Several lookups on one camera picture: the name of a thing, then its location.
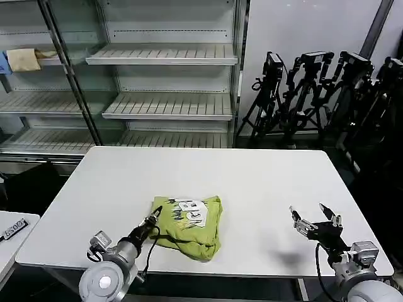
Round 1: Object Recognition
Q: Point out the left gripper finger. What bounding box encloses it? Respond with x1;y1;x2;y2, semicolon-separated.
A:
144;206;163;225
150;206;164;227

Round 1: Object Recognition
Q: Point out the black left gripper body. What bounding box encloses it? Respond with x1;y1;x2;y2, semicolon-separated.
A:
127;223;158;249

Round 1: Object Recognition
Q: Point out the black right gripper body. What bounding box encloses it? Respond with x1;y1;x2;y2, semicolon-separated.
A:
310;220;350;252

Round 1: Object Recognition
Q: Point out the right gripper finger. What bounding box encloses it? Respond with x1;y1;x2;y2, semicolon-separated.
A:
288;205;317;238
319;203;343;228

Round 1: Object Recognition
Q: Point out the lime green shirt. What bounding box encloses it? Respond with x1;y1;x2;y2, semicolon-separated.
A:
150;194;225;262

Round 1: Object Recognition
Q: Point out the large white table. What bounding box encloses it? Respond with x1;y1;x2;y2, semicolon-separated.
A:
14;145;395;302

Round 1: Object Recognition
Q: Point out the black label plate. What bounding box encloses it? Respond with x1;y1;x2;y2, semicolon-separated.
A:
0;216;30;243

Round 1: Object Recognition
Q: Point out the small white side table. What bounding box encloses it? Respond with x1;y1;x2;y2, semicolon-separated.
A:
0;210;41;279

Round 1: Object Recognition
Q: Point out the grey open shelf unit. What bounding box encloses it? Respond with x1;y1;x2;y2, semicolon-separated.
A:
85;0;250;149

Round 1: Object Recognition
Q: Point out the grey glass-fronted shelf unit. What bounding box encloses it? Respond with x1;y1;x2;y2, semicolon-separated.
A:
0;0;111;164

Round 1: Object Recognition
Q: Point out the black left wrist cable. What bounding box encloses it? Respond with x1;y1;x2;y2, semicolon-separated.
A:
140;226;177;281

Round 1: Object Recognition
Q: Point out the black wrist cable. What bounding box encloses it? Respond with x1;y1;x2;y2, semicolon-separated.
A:
140;226;177;281
314;242;331;290

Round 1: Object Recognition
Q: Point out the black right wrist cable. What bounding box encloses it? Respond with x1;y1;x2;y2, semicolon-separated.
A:
314;242;331;290

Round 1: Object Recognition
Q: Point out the black tripod with camera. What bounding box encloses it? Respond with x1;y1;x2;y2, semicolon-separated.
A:
281;51;335;148
368;56;403;177
236;52;286;142
327;51;376;152

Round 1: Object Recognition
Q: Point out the grey slanted metal post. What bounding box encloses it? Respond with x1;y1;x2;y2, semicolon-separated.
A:
358;0;395;59

